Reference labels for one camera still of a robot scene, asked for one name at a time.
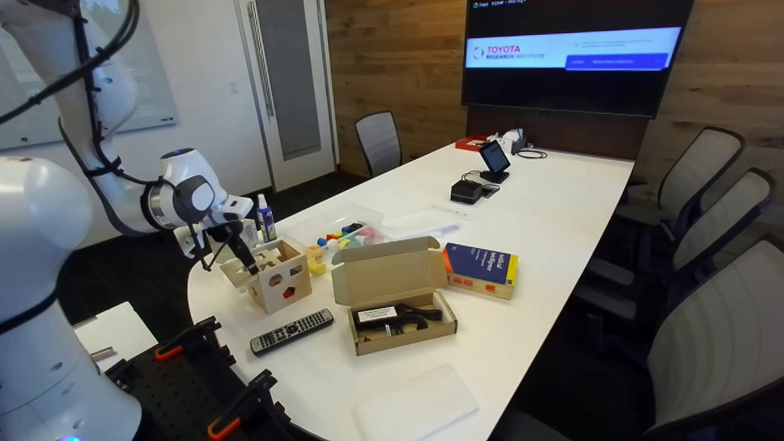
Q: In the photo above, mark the grey office chair far left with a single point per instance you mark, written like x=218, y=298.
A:
x=377, y=141

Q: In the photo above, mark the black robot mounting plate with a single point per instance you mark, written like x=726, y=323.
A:
x=185, y=396

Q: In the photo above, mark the yellow toy block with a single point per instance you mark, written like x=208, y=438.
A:
x=315, y=260

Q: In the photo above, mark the grey mesh chair middle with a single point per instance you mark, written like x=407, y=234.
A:
x=638, y=294

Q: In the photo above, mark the grey mesh chair near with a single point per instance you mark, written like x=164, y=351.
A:
x=715, y=354

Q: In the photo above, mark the black clamp orange tip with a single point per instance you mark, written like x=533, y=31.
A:
x=249, y=412
x=192, y=338

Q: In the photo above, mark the open cardboard box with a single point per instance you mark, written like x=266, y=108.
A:
x=393, y=293

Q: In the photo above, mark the blue and yellow game box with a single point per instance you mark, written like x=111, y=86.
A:
x=481, y=271

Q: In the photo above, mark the hand sanitizer spray bottle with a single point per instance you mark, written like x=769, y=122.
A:
x=266, y=218

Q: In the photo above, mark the wall mounted tv screen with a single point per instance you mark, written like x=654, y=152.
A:
x=609, y=57

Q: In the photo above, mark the black clamp orange tip left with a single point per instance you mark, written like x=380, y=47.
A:
x=249, y=412

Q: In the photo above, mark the white paper sheet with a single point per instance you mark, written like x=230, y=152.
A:
x=418, y=408

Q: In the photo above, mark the black conference speaker puck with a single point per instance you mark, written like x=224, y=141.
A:
x=467, y=193

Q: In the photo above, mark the grey mesh chair far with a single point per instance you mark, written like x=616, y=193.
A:
x=680, y=194

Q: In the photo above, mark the wooden shape sorter toy box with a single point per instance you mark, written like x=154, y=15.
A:
x=280, y=280

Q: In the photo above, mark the white door with glass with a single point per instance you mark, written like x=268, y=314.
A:
x=288, y=53

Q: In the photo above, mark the black clamp orange tip right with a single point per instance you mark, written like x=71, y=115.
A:
x=192, y=338

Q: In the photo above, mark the wall whiteboard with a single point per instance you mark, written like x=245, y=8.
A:
x=49, y=47

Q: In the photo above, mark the red flat box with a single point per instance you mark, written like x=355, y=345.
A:
x=469, y=142

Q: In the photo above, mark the white device at table end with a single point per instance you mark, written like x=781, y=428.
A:
x=512, y=141

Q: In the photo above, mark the black tv remote control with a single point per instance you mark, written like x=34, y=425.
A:
x=293, y=332

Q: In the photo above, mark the black tablet on stand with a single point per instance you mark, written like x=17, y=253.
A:
x=495, y=162

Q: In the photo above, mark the grey mesh chair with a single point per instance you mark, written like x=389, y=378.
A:
x=638, y=294
x=680, y=194
x=715, y=354

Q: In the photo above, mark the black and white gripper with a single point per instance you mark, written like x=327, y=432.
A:
x=201, y=206

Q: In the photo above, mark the clear tub of coloured blocks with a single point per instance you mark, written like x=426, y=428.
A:
x=347, y=227

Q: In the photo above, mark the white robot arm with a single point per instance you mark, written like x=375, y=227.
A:
x=49, y=387

